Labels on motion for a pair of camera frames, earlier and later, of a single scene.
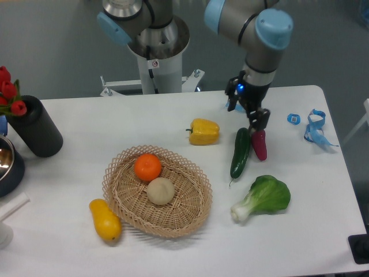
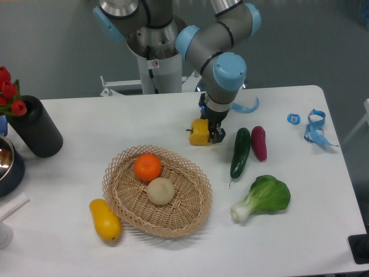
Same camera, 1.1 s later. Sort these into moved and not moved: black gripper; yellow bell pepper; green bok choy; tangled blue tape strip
Moved: black gripper
Not moved: tangled blue tape strip; green bok choy; yellow bell pepper
